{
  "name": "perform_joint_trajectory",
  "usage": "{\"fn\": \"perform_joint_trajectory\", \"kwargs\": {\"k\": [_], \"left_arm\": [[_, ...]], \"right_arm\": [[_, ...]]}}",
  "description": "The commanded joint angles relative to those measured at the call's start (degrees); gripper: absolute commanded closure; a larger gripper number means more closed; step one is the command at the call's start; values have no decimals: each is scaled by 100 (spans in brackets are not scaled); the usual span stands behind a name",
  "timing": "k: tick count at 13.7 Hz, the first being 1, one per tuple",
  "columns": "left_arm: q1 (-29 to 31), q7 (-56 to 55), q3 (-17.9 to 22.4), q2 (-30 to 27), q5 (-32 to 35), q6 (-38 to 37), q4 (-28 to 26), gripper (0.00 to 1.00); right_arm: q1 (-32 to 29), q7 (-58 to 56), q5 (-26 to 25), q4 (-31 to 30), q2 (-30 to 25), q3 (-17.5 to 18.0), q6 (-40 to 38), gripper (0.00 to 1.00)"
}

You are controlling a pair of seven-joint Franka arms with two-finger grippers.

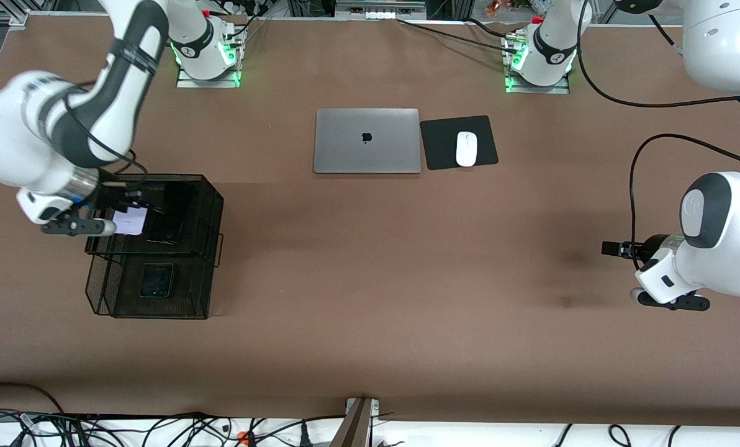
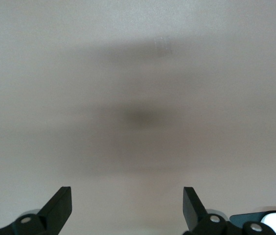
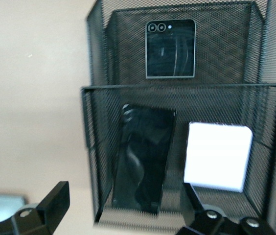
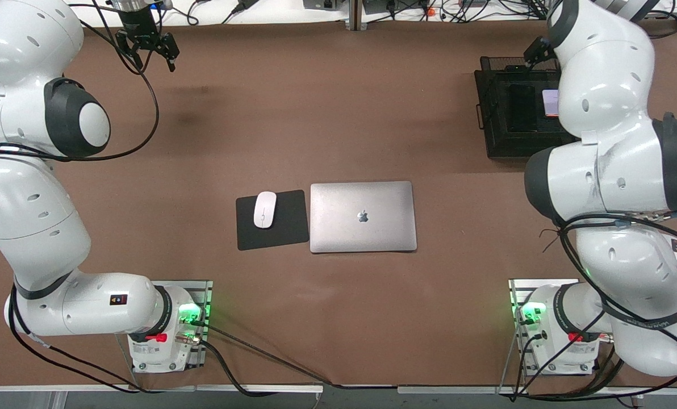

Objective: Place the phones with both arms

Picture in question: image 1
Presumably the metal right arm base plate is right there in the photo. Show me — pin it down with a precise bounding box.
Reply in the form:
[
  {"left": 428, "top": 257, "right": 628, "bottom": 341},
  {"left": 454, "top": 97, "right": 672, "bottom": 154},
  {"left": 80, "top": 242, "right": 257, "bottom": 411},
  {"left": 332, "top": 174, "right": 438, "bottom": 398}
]
[{"left": 176, "top": 59, "right": 241, "bottom": 89}]

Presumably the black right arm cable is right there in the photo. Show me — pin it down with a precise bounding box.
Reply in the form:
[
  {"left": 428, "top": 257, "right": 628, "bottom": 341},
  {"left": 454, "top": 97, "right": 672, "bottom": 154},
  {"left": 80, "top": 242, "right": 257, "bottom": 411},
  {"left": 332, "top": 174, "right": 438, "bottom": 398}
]
[{"left": 63, "top": 81, "right": 149, "bottom": 178}]

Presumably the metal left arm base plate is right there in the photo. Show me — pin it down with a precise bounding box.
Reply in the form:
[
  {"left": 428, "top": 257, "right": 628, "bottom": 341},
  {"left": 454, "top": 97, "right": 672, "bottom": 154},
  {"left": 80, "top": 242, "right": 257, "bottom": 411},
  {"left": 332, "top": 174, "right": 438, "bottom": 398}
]
[{"left": 505, "top": 68, "right": 571, "bottom": 95}]

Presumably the grey camera mount pole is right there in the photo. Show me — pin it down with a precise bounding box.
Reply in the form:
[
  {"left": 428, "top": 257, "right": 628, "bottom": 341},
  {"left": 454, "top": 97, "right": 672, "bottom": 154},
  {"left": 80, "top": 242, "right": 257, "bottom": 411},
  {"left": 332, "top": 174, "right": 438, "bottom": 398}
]
[{"left": 330, "top": 397, "right": 380, "bottom": 447}]

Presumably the black slab smartphone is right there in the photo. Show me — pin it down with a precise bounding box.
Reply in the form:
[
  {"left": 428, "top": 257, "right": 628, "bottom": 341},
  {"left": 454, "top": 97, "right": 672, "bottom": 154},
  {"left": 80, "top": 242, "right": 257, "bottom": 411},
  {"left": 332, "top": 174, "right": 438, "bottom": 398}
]
[{"left": 147, "top": 182, "right": 198, "bottom": 245}]

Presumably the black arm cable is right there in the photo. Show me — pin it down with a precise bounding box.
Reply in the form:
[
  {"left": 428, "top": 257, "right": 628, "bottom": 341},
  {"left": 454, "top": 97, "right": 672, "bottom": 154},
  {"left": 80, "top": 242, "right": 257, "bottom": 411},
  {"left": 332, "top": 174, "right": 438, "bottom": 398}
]
[
  {"left": 63, "top": 81, "right": 149, "bottom": 178},
  {"left": 576, "top": 0, "right": 740, "bottom": 271}
]

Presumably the black mesh drawer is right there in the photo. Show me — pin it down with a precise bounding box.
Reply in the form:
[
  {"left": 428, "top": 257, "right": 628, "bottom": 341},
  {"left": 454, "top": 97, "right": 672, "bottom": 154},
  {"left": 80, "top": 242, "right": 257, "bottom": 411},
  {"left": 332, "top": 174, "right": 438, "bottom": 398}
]
[{"left": 85, "top": 251, "right": 212, "bottom": 320}]

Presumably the black mesh organiser frame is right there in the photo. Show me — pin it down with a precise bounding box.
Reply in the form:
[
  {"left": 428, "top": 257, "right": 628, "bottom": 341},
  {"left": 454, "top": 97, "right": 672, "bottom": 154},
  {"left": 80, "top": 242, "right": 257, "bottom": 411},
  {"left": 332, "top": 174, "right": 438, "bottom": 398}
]
[{"left": 85, "top": 174, "right": 225, "bottom": 268}]

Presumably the white power strip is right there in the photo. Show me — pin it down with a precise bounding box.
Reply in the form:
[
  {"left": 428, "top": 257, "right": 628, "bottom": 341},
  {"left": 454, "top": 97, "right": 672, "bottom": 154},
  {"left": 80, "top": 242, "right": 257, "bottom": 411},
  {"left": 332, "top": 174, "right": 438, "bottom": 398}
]
[{"left": 335, "top": 0, "right": 427, "bottom": 20}]

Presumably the grey looped cable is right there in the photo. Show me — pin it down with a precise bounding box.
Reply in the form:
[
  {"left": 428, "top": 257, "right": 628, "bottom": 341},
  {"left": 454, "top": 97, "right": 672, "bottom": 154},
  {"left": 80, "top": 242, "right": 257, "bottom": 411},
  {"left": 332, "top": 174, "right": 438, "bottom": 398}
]
[{"left": 0, "top": 382, "right": 66, "bottom": 415}]

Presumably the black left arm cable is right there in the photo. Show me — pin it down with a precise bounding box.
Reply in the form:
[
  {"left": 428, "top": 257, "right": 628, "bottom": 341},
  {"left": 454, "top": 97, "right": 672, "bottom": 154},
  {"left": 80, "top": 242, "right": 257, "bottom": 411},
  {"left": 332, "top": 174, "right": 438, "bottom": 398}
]
[{"left": 576, "top": 0, "right": 740, "bottom": 271}]

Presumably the lavender flip phone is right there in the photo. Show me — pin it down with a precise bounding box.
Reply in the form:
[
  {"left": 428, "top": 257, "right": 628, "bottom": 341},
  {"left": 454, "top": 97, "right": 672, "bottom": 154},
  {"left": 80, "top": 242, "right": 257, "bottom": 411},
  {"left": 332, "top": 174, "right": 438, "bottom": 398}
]
[{"left": 111, "top": 207, "right": 148, "bottom": 236}]

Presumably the black cable on table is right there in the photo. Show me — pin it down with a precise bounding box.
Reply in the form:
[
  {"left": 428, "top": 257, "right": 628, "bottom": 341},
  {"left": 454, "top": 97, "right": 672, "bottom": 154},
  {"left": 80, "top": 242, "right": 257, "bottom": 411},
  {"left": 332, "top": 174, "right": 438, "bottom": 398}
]
[{"left": 397, "top": 17, "right": 513, "bottom": 53}]

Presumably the black mouse pad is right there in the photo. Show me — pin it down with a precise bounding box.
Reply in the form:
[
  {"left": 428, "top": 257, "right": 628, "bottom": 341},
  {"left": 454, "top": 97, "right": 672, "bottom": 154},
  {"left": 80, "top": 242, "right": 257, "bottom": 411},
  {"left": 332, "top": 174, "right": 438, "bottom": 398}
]
[{"left": 420, "top": 115, "right": 499, "bottom": 171}]

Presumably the black flip phone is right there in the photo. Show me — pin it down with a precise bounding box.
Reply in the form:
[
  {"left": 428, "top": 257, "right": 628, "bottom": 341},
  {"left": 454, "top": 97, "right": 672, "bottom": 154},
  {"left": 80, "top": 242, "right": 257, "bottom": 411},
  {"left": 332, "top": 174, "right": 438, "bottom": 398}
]
[{"left": 139, "top": 263, "right": 176, "bottom": 299}]

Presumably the white computer mouse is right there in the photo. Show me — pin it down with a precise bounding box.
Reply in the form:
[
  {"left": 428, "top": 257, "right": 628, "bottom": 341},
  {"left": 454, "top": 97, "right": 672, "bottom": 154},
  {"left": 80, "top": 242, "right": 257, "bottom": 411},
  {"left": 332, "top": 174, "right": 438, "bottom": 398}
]
[{"left": 456, "top": 131, "right": 478, "bottom": 168}]

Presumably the silver closed laptop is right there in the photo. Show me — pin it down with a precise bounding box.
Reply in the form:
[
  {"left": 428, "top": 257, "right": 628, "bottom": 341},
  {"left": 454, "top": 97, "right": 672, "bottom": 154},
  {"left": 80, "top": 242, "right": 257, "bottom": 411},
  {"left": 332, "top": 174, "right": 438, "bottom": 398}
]
[{"left": 313, "top": 108, "right": 422, "bottom": 174}]

